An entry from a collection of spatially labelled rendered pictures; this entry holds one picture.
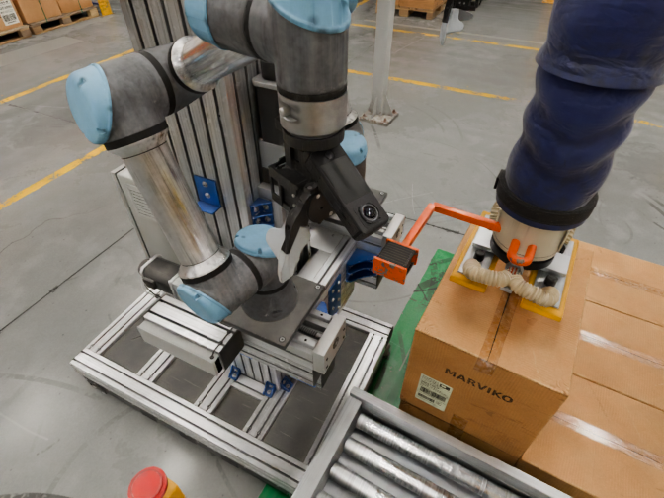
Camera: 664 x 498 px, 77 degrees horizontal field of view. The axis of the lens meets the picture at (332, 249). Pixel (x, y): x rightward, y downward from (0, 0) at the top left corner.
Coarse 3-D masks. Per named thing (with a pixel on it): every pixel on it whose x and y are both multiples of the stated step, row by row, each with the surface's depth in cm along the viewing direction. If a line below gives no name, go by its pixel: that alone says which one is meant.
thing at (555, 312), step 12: (576, 240) 124; (564, 252) 119; (576, 252) 120; (540, 276) 112; (552, 276) 109; (540, 288) 109; (564, 288) 110; (528, 300) 106; (564, 300) 106; (540, 312) 105; (552, 312) 104
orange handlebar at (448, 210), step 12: (432, 204) 117; (420, 216) 112; (456, 216) 114; (468, 216) 113; (480, 216) 112; (420, 228) 109; (492, 228) 111; (408, 240) 105; (516, 240) 105; (516, 252) 103; (528, 252) 102; (516, 264) 101; (528, 264) 100
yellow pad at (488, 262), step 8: (488, 216) 131; (472, 232) 126; (472, 240) 123; (464, 248) 121; (472, 248) 120; (464, 256) 118; (472, 256) 118; (480, 256) 115; (488, 256) 118; (496, 256) 118; (456, 264) 116; (488, 264) 115; (496, 264) 117; (456, 272) 114; (456, 280) 112; (464, 280) 112; (472, 288) 111; (480, 288) 110
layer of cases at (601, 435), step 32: (608, 256) 194; (608, 288) 180; (640, 288) 180; (608, 320) 167; (640, 320) 167; (576, 352) 156; (608, 352) 156; (640, 352) 156; (576, 384) 146; (608, 384) 146; (640, 384) 146; (416, 416) 144; (576, 416) 138; (608, 416) 138; (640, 416) 138; (480, 448) 136; (544, 448) 131; (576, 448) 131; (608, 448) 131; (640, 448) 131; (544, 480) 129; (576, 480) 124; (608, 480) 124; (640, 480) 124
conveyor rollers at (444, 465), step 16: (368, 416) 138; (368, 432) 136; (384, 432) 134; (352, 448) 130; (368, 448) 130; (400, 448) 131; (416, 448) 130; (336, 464) 127; (368, 464) 128; (384, 464) 127; (400, 464) 128; (432, 464) 128; (448, 464) 126; (336, 480) 125; (352, 480) 123; (368, 480) 124; (400, 480) 124; (416, 480) 123; (464, 480) 124; (480, 480) 123; (320, 496) 120; (368, 496) 121; (384, 496) 120; (432, 496) 121; (448, 496) 120; (496, 496) 121; (512, 496) 120
